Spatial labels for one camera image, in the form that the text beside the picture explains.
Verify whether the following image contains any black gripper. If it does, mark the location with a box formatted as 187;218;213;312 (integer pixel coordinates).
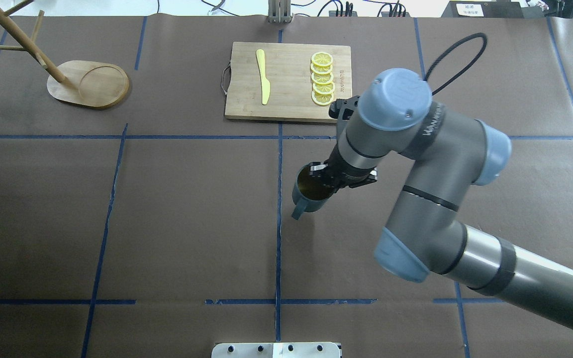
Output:
309;146;378;192

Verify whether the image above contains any dark teal mug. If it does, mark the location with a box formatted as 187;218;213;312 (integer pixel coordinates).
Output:
291;162;335;220

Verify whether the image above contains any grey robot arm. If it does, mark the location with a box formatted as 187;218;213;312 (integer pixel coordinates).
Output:
308;68;573;330

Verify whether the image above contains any wooden cup storage rack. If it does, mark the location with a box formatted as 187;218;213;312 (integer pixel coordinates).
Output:
0;0;130;109

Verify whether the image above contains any bottom lemon slice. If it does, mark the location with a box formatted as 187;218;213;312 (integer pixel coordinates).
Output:
311;90;334;106

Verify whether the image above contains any lemon slice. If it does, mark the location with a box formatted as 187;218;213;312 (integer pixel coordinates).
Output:
310;64;333;75
310;51;334;67
311;73;334;85
311;82;336;95
311;90;334;106

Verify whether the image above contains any bamboo cutting board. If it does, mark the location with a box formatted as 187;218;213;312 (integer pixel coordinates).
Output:
224;42;353;123

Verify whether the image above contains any top lemon slice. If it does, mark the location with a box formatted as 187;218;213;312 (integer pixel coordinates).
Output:
310;51;334;67

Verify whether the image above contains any yellow plastic knife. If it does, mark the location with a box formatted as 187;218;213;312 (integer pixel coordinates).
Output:
256;48;271;105

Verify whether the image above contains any black box with label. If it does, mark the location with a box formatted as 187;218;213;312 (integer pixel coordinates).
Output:
441;0;524;18

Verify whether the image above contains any grey aluminium post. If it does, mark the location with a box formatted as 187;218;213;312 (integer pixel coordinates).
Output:
268;0;293;23

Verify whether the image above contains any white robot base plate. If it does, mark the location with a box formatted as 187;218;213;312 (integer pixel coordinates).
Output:
211;342;343;358

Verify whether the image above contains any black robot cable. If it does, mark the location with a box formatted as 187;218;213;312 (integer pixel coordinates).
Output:
424;33;488;96

